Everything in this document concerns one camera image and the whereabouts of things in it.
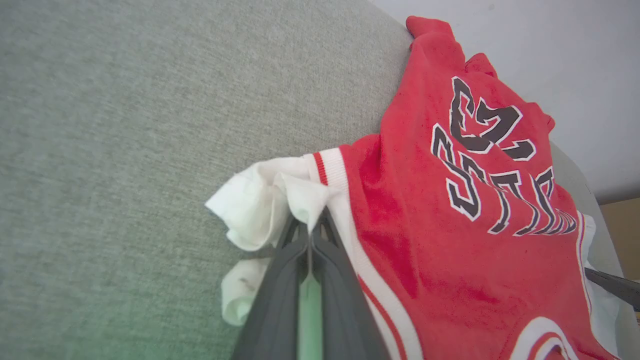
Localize grey fabric sofa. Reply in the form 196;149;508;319
0;0;640;360

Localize red white basketball jersey garment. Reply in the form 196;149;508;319
204;15;624;360

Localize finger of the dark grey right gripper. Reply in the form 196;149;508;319
584;267;640;312

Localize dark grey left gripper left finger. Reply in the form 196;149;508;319
232;216;310;360

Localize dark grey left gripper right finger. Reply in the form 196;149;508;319
310;207;391;360

